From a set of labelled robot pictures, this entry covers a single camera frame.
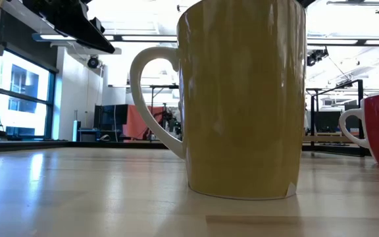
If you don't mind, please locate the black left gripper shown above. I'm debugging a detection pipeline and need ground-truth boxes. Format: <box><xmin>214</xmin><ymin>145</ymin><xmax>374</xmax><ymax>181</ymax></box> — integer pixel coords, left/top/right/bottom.
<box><xmin>23</xmin><ymin>0</ymin><xmax>116</xmax><ymax>55</ymax></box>

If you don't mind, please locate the yellow mug white handle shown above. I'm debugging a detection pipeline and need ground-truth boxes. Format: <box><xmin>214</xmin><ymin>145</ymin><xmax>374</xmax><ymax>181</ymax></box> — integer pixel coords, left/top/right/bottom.
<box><xmin>129</xmin><ymin>0</ymin><xmax>308</xmax><ymax>201</ymax></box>

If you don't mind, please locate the ceiling light strip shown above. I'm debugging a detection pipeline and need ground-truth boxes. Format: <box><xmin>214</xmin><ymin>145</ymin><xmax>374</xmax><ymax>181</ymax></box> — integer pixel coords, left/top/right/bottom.
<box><xmin>31</xmin><ymin>32</ymin><xmax>179</xmax><ymax>43</ymax></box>
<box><xmin>307</xmin><ymin>38</ymin><xmax>379</xmax><ymax>47</ymax></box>

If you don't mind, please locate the dark framed window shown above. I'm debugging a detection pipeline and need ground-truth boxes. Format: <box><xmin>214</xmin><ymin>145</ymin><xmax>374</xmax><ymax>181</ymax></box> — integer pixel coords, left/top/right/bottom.
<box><xmin>0</xmin><ymin>45</ymin><xmax>59</xmax><ymax>141</ymax></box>

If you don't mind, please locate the dark blue cabinet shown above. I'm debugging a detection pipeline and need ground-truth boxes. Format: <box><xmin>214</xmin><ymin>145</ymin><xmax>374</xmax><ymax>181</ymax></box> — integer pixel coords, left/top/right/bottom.
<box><xmin>93</xmin><ymin>104</ymin><xmax>130</xmax><ymax>132</ymax></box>

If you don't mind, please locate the white blue pole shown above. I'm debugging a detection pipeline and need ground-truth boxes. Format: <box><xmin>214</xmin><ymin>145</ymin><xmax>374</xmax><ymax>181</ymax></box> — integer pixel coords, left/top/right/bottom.
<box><xmin>72</xmin><ymin>110</ymin><xmax>78</xmax><ymax>142</ymax></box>

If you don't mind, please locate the blue low table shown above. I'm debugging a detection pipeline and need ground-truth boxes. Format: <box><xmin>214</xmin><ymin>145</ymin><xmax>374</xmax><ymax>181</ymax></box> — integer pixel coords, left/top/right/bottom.
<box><xmin>76</xmin><ymin>128</ymin><xmax>124</xmax><ymax>142</ymax></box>

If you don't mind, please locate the orange-red cloth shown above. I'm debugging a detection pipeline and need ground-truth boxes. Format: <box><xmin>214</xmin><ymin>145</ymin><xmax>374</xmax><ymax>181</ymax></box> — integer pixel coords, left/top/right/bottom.
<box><xmin>122</xmin><ymin>104</ymin><xmax>164</xmax><ymax>141</ymax></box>

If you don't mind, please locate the black overhead fixture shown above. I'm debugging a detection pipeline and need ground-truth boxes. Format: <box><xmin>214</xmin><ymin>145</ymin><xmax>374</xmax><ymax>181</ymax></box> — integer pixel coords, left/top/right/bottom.
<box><xmin>296</xmin><ymin>0</ymin><xmax>320</xmax><ymax>10</ymax></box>

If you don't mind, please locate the ceiling lamp fixture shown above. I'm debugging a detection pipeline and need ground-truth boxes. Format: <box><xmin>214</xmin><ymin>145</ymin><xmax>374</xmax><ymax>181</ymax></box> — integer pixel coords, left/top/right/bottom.
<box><xmin>326</xmin><ymin>0</ymin><xmax>379</xmax><ymax>14</ymax></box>

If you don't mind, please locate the black metal wooden shelf rack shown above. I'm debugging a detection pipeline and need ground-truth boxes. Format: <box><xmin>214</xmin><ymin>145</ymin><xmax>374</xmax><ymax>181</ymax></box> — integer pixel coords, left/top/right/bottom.
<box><xmin>303</xmin><ymin>78</ymin><xmax>365</xmax><ymax>147</ymax></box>

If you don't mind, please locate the black mounted camera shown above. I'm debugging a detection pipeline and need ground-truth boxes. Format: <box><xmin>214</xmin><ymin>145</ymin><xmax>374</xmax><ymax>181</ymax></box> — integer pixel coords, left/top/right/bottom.
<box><xmin>307</xmin><ymin>47</ymin><xmax>330</xmax><ymax>68</ymax></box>
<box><xmin>86</xmin><ymin>55</ymin><xmax>101</xmax><ymax>70</ymax></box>

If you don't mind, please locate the black background table frame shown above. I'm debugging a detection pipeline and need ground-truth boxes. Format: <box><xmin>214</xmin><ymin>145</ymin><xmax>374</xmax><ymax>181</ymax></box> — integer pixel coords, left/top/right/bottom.
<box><xmin>107</xmin><ymin>84</ymin><xmax>180</xmax><ymax>109</ymax></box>

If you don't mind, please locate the black aluminium table frame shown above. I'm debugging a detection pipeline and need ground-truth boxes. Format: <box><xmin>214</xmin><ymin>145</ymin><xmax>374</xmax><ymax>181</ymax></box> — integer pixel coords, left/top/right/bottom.
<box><xmin>0</xmin><ymin>140</ymin><xmax>373</xmax><ymax>157</ymax></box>

